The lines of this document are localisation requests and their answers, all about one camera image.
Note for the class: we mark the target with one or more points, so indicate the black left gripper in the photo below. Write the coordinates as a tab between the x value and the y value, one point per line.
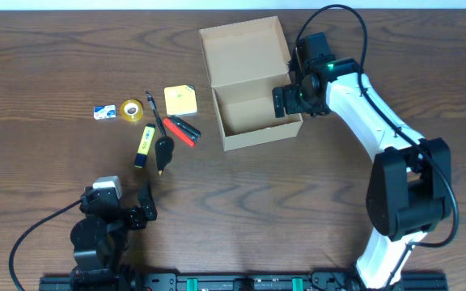
137	217

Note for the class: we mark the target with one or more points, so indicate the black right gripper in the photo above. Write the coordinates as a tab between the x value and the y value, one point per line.
278	101

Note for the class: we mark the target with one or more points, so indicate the brown cardboard box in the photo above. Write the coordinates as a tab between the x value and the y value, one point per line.
244	62

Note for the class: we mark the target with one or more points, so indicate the black pencil sharpener with pencil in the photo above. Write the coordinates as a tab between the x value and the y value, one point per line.
164	150

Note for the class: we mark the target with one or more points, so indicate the red black stapler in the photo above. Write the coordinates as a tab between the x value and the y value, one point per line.
183	130

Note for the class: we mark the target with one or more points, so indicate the yellow tape roll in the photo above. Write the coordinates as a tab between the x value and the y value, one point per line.
131	110

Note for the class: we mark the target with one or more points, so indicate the yellow spiral notepad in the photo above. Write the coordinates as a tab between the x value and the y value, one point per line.
180	100

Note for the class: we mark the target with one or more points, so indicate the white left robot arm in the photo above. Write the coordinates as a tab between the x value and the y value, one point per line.
102	237

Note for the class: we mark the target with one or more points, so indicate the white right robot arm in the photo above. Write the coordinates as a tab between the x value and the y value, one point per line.
409	191

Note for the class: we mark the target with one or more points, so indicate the yellow highlighter marker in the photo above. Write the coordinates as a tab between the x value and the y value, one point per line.
144	146

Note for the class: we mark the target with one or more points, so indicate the white blue staples box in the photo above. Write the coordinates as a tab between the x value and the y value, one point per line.
105	112

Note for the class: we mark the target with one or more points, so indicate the black pen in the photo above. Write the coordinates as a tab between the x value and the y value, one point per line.
159	121

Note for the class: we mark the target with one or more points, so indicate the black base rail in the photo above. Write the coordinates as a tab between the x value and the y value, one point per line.
241	281

